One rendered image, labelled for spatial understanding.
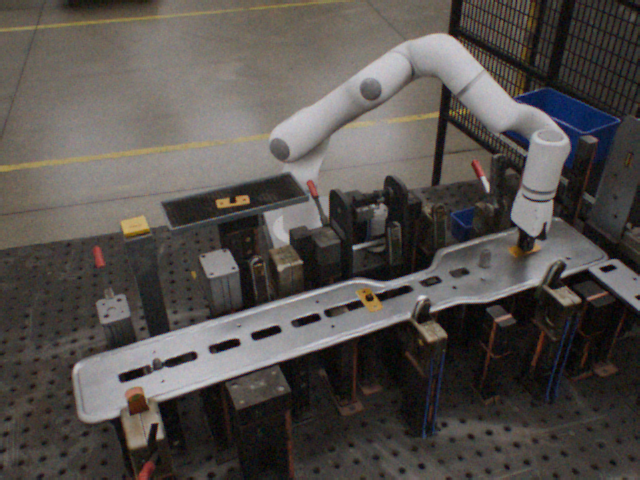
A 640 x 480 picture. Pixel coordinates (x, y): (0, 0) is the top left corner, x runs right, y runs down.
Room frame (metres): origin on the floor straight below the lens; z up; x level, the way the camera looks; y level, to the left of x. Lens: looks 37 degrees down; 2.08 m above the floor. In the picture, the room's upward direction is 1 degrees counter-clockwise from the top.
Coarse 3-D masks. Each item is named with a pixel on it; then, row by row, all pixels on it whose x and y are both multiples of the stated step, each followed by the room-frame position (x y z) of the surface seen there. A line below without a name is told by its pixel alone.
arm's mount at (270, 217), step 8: (320, 200) 1.94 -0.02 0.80; (328, 200) 1.94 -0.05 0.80; (280, 208) 1.89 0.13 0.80; (328, 208) 1.89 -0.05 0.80; (264, 216) 1.86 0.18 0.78; (272, 216) 1.84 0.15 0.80; (280, 216) 1.84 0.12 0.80; (328, 216) 1.84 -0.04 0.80; (272, 224) 1.79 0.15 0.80; (272, 232) 1.75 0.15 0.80; (272, 240) 1.71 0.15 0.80; (272, 248) 1.72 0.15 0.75
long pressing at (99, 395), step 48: (480, 240) 1.41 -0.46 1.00; (576, 240) 1.41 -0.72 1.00; (336, 288) 1.22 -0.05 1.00; (384, 288) 1.22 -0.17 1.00; (432, 288) 1.22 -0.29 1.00; (480, 288) 1.21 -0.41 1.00; (528, 288) 1.22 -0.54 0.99; (192, 336) 1.07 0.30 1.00; (240, 336) 1.06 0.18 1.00; (288, 336) 1.06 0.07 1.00; (336, 336) 1.06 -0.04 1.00; (96, 384) 0.93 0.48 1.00; (144, 384) 0.92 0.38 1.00; (192, 384) 0.92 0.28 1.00
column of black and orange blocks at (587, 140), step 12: (588, 144) 1.60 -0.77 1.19; (576, 156) 1.63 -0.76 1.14; (588, 156) 1.60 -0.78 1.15; (576, 168) 1.62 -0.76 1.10; (588, 168) 1.61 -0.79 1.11; (576, 180) 1.60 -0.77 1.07; (576, 192) 1.60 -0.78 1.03; (564, 204) 1.63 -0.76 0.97; (576, 204) 1.60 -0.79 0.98; (564, 216) 1.61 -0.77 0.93; (576, 216) 1.61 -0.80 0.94
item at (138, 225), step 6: (144, 216) 1.33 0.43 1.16; (120, 222) 1.31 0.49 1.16; (126, 222) 1.31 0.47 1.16; (132, 222) 1.31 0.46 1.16; (138, 222) 1.31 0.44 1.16; (144, 222) 1.31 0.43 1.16; (126, 228) 1.28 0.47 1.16; (132, 228) 1.28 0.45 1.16; (138, 228) 1.28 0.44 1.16; (144, 228) 1.28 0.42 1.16; (126, 234) 1.26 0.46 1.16; (132, 234) 1.27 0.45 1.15
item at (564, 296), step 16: (544, 288) 1.17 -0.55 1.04; (560, 288) 1.16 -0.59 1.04; (544, 304) 1.15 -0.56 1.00; (560, 304) 1.11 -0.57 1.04; (576, 304) 1.11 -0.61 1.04; (544, 320) 1.14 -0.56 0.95; (560, 320) 1.10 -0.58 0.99; (576, 320) 1.11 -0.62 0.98; (544, 336) 1.14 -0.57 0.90; (560, 336) 1.10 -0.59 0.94; (528, 352) 1.16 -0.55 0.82; (544, 352) 1.14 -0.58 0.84; (560, 352) 1.10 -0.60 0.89; (528, 368) 1.15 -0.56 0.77; (544, 368) 1.11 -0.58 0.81; (528, 384) 1.14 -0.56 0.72; (544, 384) 1.11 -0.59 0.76; (544, 400) 1.10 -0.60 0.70
